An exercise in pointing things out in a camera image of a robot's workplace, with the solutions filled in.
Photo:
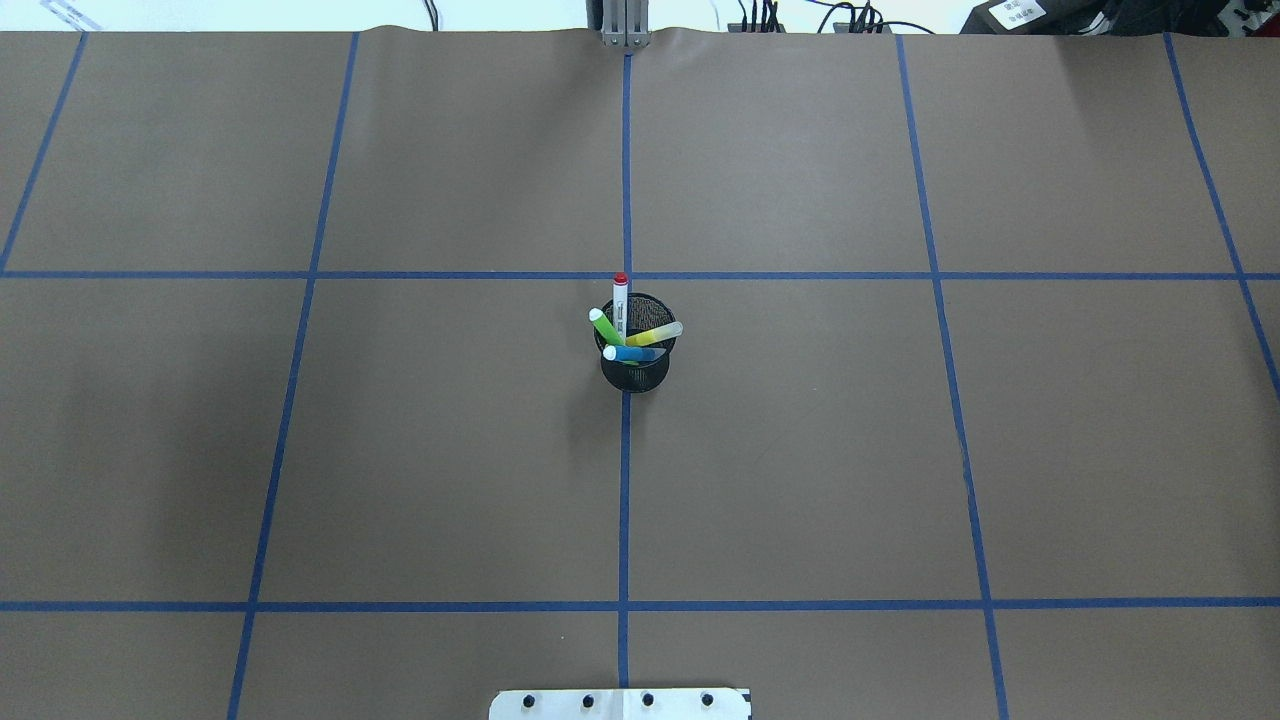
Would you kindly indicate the blue highlighter pen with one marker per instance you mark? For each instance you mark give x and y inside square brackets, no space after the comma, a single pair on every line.
[628,354]

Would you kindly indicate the black mesh pen cup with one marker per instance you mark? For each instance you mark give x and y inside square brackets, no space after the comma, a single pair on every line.
[645,313]

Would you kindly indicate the green highlighter pen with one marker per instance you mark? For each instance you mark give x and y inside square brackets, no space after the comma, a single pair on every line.
[605,332]

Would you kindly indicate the red capped white marker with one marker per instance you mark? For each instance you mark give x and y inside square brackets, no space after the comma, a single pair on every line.
[619,307]

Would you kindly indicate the yellow highlighter pen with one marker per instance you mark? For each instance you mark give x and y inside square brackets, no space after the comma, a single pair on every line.
[657,335]

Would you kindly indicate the aluminium frame post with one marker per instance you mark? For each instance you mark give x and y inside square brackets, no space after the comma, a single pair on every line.
[621,24]

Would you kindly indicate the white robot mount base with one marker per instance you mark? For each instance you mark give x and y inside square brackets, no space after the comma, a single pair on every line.
[622,703]

